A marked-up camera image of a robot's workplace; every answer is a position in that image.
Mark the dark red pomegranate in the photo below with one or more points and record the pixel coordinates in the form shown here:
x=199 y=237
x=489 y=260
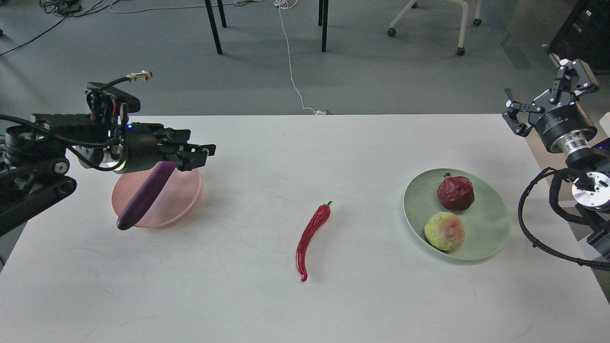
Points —
x=456 y=193

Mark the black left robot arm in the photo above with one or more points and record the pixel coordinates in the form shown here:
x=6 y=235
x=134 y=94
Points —
x=34 y=164

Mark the white chair base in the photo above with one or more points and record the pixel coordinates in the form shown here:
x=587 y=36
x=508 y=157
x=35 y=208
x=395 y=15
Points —
x=461 y=15

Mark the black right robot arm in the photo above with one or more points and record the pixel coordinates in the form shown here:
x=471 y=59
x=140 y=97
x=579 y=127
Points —
x=580 y=192

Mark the red chili pepper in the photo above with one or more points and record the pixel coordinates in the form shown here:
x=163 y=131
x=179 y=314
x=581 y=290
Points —
x=320 y=216

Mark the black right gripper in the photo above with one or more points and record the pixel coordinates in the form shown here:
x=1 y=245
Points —
x=562 y=124

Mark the black table leg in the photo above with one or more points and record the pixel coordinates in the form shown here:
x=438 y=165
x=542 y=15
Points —
x=212 y=21
x=323 y=9

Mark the black box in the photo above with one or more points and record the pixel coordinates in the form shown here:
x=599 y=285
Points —
x=585 y=35

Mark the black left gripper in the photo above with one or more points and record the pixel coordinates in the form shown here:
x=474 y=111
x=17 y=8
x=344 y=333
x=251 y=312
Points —
x=142 y=149

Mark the green yellow custard apple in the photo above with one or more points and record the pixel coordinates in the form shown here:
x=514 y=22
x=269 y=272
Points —
x=445 y=231

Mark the black table leg left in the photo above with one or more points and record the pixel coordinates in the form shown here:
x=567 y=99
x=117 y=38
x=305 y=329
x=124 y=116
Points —
x=212 y=21

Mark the black table leg right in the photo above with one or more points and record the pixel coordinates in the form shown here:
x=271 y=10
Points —
x=323 y=9

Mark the purple eggplant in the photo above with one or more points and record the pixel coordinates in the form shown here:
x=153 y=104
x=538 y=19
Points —
x=145 y=196

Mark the green plate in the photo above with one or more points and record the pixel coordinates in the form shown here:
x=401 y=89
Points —
x=486 y=222

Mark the pink plate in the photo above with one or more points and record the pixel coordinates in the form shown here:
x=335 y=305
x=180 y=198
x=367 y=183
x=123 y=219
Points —
x=176 y=198

